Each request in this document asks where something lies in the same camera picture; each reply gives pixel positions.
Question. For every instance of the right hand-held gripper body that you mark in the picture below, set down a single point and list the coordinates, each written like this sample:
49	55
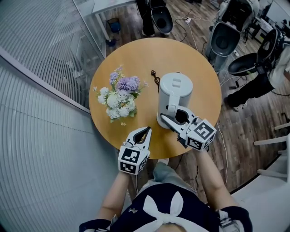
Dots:
202	131

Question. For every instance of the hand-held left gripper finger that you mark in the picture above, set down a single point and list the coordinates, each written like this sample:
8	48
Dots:
130	137
147	139

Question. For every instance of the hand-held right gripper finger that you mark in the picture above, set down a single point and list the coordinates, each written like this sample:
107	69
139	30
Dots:
175	127
184	111

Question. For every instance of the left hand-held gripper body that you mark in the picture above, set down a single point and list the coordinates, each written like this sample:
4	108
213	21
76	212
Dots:
130	156

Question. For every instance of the white electric kettle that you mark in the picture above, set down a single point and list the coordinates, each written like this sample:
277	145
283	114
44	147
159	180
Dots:
174	90

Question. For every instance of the person's left forearm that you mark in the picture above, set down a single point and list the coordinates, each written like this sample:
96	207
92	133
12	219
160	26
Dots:
113	197

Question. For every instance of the person's right forearm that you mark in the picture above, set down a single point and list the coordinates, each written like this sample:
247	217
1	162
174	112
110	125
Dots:
213	179

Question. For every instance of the white shoe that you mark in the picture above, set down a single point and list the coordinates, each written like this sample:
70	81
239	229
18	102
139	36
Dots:
163	161

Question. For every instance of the purple and white flower bouquet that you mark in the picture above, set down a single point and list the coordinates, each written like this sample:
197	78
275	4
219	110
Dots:
120	97

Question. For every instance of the grey trousers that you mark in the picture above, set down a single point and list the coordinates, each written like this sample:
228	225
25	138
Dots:
167	176

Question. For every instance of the dark top with white bow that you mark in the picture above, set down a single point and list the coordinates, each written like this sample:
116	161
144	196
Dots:
158	204

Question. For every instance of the black shell backpack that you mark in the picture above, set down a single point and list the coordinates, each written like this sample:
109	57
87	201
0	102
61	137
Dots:
162	18
242	65

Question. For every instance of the white desk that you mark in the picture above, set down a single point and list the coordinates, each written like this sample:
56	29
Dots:
265	204
113	5
278	140

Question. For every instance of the white power strip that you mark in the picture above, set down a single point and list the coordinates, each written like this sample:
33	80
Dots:
236	53
188	20

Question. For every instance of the grey shell backpack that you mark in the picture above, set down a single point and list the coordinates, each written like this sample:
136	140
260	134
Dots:
225	40

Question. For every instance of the white equipment cart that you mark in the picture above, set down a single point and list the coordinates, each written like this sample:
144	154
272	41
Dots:
261	31

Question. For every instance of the black waste bin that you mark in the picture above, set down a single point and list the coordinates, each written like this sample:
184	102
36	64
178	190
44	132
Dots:
113	26

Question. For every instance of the whiteboard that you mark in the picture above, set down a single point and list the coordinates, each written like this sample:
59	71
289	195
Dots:
278	9

